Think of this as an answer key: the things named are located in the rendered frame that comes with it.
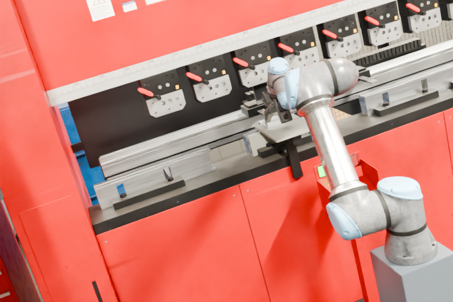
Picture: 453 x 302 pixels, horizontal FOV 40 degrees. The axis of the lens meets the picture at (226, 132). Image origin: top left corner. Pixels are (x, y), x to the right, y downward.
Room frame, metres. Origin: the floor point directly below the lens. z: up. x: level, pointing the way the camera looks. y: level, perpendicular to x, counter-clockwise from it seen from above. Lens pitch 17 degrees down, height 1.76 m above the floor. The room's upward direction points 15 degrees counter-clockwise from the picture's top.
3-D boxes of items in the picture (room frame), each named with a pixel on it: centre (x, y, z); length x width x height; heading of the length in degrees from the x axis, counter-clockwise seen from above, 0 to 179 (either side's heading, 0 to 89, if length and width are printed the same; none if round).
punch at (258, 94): (2.54, -0.21, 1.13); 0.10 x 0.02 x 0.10; 102
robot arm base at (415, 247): (1.61, -0.43, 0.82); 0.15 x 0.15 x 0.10
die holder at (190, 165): (2.42, 0.33, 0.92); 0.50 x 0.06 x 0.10; 102
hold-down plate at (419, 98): (2.61, -0.81, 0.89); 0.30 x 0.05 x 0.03; 102
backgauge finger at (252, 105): (2.70, -0.18, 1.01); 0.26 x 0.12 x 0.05; 12
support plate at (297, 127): (2.40, -0.24, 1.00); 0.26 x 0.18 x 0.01; 12
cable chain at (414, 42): (3.09, -0.87, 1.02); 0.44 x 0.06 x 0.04; 102
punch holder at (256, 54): (2.53, -0.18, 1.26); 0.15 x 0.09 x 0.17; 102
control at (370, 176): (2.23, -0.41, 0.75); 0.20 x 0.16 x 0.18; 98
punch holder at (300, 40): (2.58, -0.38, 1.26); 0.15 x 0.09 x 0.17; 102
